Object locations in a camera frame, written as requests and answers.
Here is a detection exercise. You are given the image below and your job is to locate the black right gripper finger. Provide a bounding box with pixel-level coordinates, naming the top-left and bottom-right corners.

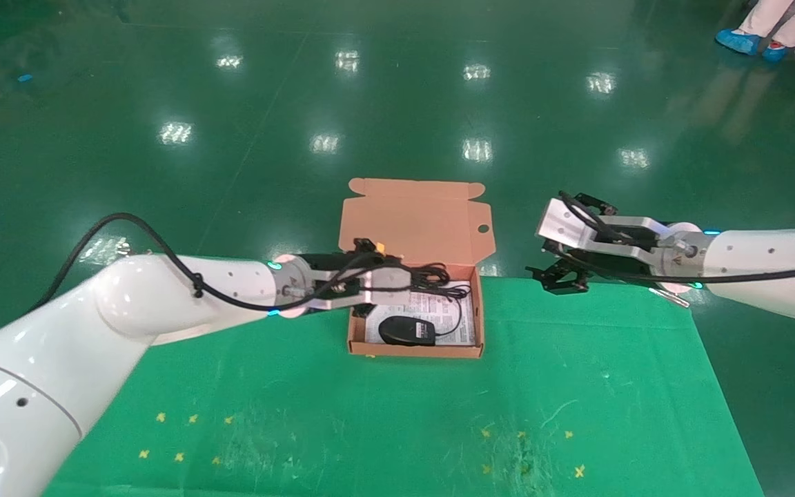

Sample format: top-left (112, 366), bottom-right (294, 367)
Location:
top-left (571, 191), bottom-right (618, 217)
top-left (526, 251), bottom-right (590, 296)

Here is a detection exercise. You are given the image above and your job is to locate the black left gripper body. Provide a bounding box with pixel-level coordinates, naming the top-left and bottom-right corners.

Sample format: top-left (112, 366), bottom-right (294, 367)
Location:
top-left (297, 251), bottom-right (410, 273)

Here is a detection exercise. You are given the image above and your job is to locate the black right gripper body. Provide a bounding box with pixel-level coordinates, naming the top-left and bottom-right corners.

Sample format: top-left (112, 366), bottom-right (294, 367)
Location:
top-left (595, 222), bottom-right (662, 252)

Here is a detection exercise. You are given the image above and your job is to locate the black wired computer mouse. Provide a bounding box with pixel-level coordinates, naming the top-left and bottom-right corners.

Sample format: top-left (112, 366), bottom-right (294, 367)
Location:
top-left (378, 293), bottom-right (469, 347)

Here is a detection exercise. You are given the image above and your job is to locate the black data cable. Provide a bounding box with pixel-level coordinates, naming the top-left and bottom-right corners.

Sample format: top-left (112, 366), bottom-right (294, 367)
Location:
top-left (408, 262), bottom-right (473, 302)

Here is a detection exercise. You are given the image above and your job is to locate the open brown cardboard box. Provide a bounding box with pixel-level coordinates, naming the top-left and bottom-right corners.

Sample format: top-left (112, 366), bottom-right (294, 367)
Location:
top-left (337, 178), bottom-right (493, 360)

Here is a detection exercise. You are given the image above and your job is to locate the white printed paper leaflet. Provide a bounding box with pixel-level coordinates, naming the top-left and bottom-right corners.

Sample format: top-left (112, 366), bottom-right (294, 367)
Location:
top-left (364, 289), bottom-right (475, 345)

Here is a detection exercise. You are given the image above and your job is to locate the silver metal binder clip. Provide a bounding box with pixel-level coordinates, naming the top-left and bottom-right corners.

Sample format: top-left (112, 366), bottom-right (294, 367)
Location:
top-left (650, 286), bottom-right (691, 309)

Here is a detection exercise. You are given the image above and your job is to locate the green table cloth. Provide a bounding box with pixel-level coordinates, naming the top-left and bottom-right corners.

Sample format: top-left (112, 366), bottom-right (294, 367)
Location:
top-left (42, 259), bottom-right (764, 497)

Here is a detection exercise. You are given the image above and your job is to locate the white trouser leg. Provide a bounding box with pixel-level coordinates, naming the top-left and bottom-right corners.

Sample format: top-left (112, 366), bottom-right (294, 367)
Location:
top-left (738, 0), bottom-right (793, 38)

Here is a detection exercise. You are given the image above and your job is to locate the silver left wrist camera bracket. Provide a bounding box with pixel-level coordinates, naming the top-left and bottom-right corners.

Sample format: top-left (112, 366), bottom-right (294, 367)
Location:
top-left (310, 265), bottom-right (413, 309)

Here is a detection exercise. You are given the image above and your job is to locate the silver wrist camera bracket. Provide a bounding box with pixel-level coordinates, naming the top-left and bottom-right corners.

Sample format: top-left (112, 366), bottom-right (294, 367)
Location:
top-left (310, 265), bottom-right (413, 309)
top-left (536, 196), bottom-right (683, 278)

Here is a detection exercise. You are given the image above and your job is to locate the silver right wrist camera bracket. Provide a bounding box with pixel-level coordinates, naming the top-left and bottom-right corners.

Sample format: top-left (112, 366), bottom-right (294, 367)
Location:
top-left (536, 196), bottom-right (683, 278)

